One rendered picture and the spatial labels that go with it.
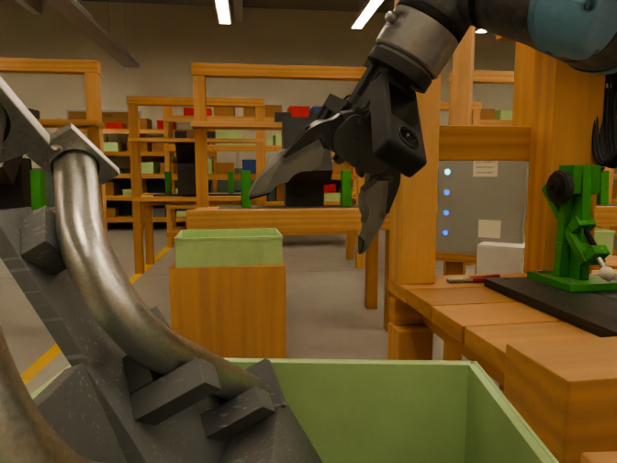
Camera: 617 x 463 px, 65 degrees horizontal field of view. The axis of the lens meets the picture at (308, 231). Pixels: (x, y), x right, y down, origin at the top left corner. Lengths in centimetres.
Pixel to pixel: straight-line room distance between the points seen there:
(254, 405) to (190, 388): 10
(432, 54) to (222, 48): 1064
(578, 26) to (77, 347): 44
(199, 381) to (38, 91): 1143
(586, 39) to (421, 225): 81
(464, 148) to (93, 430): 117
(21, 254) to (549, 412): 63
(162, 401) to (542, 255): 116
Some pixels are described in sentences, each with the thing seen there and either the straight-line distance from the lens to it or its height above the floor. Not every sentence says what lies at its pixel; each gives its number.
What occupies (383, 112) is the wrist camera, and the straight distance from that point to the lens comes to 46.
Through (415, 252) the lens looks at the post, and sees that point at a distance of 122.
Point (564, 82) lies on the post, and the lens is 140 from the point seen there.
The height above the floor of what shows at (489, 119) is 201.
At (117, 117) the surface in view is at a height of 231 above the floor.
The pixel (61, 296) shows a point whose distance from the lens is 37.
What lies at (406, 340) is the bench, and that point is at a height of 74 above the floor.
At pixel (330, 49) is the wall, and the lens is 1125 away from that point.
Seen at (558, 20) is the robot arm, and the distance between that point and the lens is 47.
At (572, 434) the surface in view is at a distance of 73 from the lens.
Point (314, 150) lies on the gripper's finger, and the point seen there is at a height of 118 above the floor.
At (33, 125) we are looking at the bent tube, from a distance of 25.
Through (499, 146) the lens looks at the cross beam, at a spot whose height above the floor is 122.
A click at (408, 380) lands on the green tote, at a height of 94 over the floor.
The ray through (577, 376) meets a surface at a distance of 72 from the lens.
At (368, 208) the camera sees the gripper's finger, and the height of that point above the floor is 111.
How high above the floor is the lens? 115
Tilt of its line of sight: 7 degrees down
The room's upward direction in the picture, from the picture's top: straight up
